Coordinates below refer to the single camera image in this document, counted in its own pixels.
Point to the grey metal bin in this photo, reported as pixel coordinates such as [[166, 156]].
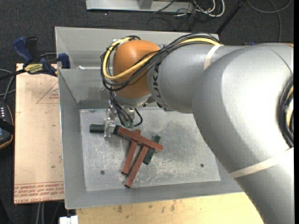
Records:
[[105, 162]]

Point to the red-brown flat block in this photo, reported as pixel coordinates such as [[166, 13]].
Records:
[[130, 155], [137, 167], [142, 140]]

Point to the brown cardboard board red print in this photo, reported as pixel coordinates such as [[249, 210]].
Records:
[[37, 134]]

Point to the black cylinder on white bracket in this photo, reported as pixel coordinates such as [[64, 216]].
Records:
[[145, 104]]

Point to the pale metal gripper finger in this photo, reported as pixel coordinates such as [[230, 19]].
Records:
[[108, 133], [109, 123]]

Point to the dark green block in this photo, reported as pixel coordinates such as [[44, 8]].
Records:
[[149, 156], [96, 128]]

